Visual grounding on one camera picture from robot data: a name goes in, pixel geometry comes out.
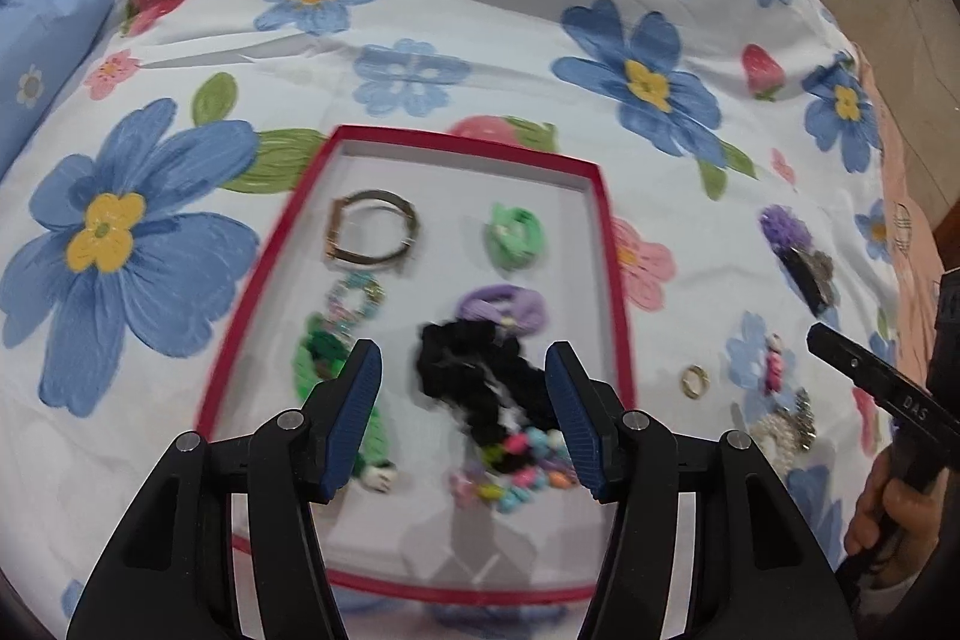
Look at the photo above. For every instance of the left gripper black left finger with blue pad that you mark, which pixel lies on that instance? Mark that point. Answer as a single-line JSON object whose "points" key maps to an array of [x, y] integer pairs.
{"points": [[167, 570]]}

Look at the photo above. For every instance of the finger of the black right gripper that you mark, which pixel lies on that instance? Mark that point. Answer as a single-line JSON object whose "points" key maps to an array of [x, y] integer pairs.
{"points": [[886, 386]]}

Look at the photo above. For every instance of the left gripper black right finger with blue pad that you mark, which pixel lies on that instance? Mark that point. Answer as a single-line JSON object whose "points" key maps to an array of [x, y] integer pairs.
{"points": [[758, 571]]}

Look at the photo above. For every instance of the rose gold wrist watch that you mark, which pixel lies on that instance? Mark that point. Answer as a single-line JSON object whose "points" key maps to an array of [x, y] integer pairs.
{"points": [[371, 228]]}

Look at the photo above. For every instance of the red jewelry box tray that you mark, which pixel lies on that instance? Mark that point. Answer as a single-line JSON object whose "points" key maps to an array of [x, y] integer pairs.
{"points": [[490, 214]]}

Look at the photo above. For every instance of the person's right hand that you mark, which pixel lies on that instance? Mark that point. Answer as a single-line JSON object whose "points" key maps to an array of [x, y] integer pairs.
{"points": [[917, 513]]}

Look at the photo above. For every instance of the pink patterned blanket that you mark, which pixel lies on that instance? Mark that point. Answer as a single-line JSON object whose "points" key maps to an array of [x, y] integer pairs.
{"points": [[917, 264]]}

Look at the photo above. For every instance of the black rhinestone hair claw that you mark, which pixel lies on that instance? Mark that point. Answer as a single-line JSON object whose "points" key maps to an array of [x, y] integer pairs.
{"points": [[812, 273]]}

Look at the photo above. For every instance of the purple lace scrunchie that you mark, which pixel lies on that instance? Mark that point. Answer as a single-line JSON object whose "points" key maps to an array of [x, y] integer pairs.
{"points": [[783, 229]]}

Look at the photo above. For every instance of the black velvet scrunchie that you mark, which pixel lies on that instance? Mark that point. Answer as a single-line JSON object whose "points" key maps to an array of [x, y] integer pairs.
{"points": [[470, 366]]}

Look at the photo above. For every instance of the floral white bed sheet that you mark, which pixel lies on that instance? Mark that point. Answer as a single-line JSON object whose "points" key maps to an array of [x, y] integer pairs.
{"points": [[136, 214]]}

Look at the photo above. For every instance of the blue floral pillow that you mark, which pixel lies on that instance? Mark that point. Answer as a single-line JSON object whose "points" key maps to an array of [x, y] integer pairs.
{"points": [[43, 42]]}

